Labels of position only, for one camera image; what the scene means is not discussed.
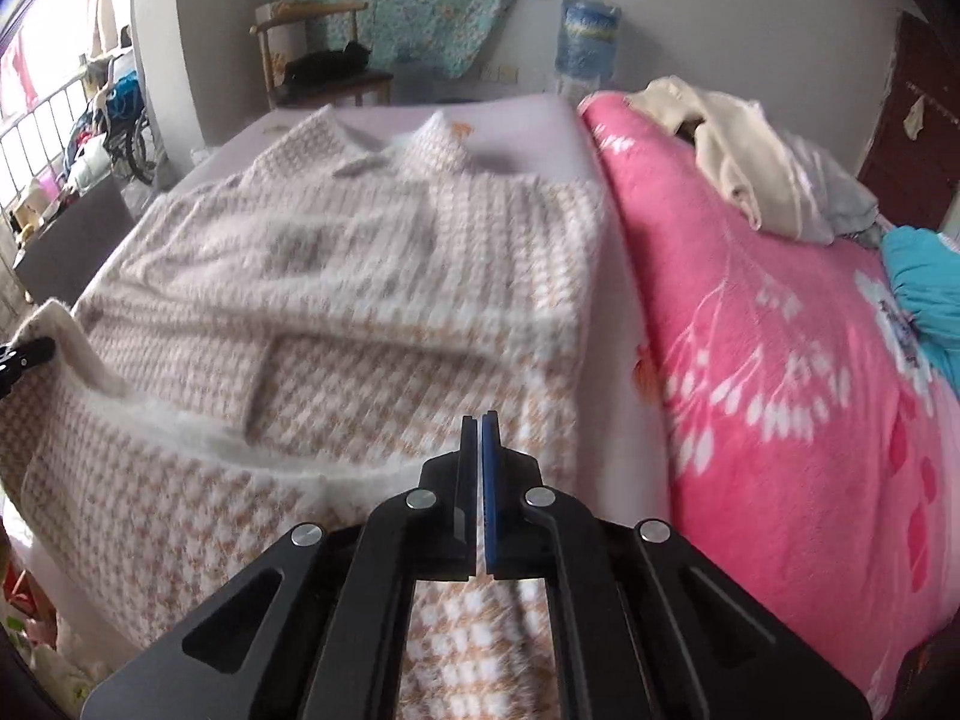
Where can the pink floral blanket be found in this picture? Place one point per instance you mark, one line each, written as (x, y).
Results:
(750, 300)

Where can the black clothing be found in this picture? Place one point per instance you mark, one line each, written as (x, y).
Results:
(322, 66)

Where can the metal window railing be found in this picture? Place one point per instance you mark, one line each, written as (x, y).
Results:
(30, 135)

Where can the blue water jug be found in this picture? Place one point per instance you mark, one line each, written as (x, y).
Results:
(589, 37)

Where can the wheelchair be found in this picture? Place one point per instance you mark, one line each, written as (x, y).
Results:
(131, 135)

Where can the beige white houndstooth coat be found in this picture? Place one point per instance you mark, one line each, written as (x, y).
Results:
(300, 315)

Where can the dark board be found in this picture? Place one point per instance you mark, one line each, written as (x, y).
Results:
(75, 240)

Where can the wooden chair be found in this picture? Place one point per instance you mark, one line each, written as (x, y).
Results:
(352, 86)

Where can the teal floral hanging cloth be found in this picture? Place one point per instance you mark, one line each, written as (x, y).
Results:
(420, 0)

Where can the beige clothes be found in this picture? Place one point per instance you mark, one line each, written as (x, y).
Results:
(735, 150)

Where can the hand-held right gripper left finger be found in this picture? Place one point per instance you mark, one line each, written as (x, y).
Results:
(457, 480)

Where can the white water dispenser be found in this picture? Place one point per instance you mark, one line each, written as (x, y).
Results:
(574, 88)

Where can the dark red door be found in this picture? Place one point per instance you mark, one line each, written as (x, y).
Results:
(900, 165)

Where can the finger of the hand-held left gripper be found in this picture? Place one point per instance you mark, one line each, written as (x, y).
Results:
(26, 356)

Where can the hanging pink garment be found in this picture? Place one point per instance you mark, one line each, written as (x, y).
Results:
(19, 75)

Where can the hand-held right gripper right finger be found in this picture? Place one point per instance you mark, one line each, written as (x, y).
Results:
(491, 495)

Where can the grey cloth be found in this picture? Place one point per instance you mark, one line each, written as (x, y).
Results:
(840, 195)

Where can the hanging beige garment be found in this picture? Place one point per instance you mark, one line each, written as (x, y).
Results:
(99, 15)

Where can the small cloth on door hook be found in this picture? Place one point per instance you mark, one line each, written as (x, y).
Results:
(915, 118)

